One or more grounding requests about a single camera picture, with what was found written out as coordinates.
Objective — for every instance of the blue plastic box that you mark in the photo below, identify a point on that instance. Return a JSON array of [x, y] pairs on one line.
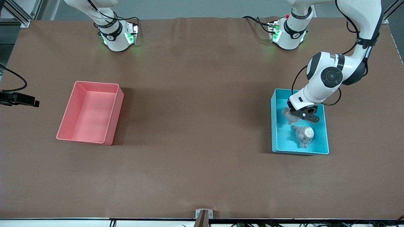
[[284, 142]]

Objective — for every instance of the aluminium frame profile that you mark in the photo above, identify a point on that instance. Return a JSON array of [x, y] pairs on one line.
[[22, 20], [391, 9]]

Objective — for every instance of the plain grey plush toy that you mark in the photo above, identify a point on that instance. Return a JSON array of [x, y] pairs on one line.
[[288, 116]]

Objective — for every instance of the pink plastic box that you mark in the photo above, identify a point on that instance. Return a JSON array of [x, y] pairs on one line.
[[91, 132]]

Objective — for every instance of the grey plush toy white face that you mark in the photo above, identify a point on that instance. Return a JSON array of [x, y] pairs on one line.
[[306, 134]]

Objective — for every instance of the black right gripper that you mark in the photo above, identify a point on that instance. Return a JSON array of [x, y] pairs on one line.
[[2, 95]]

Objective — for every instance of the right arm base connector plate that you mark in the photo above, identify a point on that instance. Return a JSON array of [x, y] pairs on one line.
[[134, 30]]

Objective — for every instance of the left arm base connector plate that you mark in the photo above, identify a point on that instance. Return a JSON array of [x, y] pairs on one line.
[[273, 28]]

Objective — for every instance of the small metal bracket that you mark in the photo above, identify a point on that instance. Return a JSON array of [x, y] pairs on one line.
[[210, 214]]

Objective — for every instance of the brown camera post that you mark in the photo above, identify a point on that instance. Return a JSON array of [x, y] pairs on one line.
[[202, 220]]

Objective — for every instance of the brown table cover sheet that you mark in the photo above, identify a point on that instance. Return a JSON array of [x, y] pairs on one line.
[[202, 173]]

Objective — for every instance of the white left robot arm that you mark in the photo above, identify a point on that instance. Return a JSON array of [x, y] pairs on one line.
[[366, 15]]

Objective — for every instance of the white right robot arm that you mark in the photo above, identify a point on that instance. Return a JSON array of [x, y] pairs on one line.
[[115, 37]]

